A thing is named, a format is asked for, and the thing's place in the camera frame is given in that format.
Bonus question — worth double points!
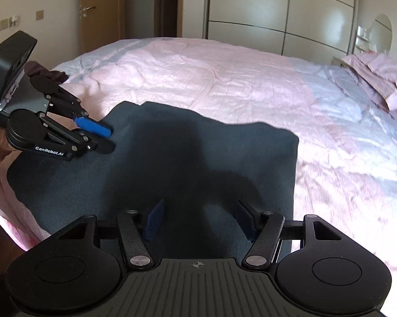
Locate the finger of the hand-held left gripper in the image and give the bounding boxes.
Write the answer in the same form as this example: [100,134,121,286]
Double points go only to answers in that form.
[31,112,116,162]
[30,76,114,138]

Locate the round wall mirror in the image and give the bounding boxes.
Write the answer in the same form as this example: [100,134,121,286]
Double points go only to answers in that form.
[368,14,392,52]

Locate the bed with pink-blue cover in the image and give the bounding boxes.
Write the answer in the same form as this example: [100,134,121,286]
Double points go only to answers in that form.
[0,37,397,271]

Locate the white vanity shelf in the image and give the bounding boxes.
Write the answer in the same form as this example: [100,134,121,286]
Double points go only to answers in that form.
[355,26,371,48]

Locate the dark brown garment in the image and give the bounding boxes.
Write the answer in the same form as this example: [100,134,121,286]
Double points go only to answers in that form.
[24,60,69,85]

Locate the pink striped pillow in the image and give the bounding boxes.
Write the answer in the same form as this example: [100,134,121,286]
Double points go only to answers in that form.
[340,51,397,113]

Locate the white wardrobe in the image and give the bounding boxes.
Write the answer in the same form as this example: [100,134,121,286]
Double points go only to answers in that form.
[203,0,358,56]

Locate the blue-grey sweatshirt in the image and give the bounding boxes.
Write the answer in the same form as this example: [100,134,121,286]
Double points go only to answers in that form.
[7,101,300,261]

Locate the wooden door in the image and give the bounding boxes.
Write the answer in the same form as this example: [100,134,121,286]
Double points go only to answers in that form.
[79,0,126,55]

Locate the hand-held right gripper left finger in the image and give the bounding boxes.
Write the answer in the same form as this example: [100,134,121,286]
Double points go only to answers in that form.
[56,200,166,268]

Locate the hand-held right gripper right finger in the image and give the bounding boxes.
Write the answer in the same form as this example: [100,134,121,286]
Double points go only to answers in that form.
[235,200,344,268]

